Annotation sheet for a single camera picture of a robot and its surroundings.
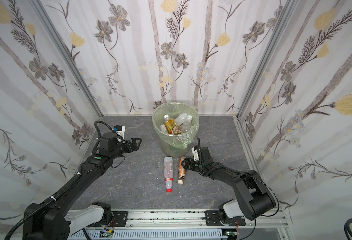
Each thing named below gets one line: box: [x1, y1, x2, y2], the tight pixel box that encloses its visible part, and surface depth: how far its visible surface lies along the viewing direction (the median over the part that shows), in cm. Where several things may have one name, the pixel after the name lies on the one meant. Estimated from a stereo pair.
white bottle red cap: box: [174, 112, 188, 127], surface depth 93 cm
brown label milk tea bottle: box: [177, 156, 187, 185], surface depth 88 cm
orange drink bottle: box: [163, 114, 182, 135], surface depth 84 cm
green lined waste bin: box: [152, 102, 200, 159], surface depth 88 cm
